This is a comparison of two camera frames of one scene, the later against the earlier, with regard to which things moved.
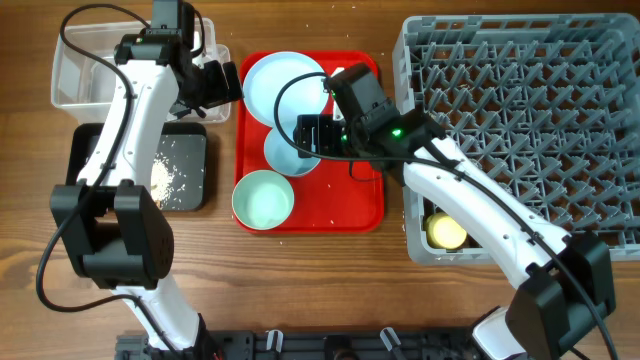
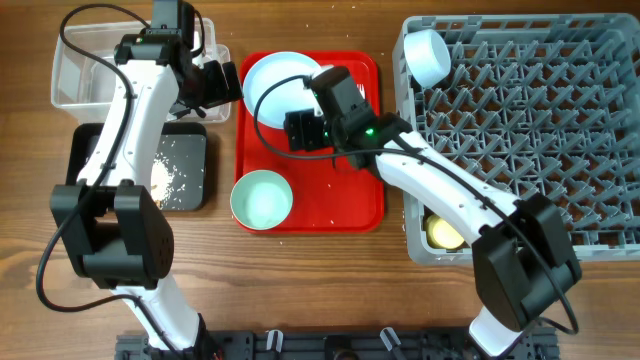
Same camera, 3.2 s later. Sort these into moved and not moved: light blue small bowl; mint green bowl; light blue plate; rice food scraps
Moved: light blue small bowl
Not moved: light blue plate; rice food scraps; mint green bowl
